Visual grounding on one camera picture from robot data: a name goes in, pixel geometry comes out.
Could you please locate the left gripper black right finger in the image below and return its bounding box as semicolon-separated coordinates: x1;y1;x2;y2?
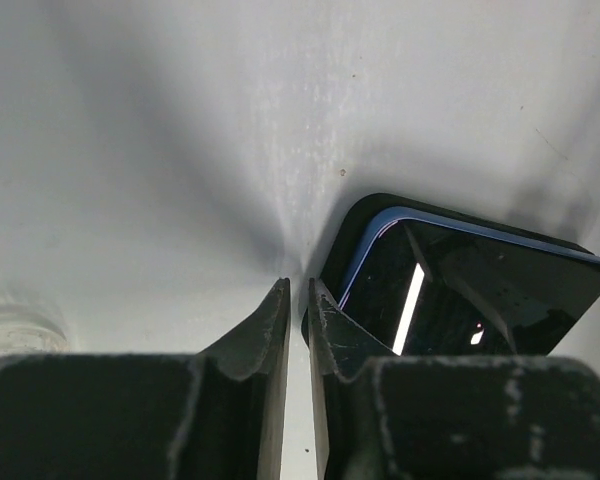
308;280;600;479

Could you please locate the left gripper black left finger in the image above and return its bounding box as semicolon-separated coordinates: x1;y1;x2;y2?
0;279;291;479

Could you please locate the clear magsafe phone case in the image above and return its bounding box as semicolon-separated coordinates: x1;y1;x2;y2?
0;304;69;357

